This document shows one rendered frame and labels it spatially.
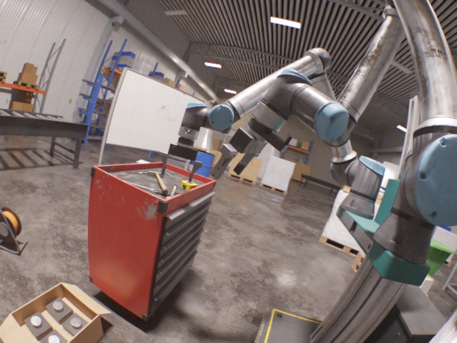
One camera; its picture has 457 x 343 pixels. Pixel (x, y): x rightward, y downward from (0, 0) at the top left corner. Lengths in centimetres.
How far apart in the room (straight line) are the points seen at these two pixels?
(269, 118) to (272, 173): 762
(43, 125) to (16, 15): 581
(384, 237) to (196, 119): 80
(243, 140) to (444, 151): 44
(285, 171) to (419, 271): 772
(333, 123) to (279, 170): 766
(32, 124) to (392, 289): 399
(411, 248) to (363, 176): 52
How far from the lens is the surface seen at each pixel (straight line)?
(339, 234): 399
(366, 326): 89
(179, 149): 88
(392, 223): 57
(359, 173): 99
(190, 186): 113
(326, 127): 44
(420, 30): 55
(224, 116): 71
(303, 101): 46
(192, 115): 86
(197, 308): 163
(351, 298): 110
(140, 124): 339
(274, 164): 808
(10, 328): 125
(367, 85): 61
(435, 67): 49
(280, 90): 51
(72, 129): 401
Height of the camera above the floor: 122
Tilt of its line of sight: 7 degrees down
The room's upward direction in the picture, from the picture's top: 17 degrees clockwise
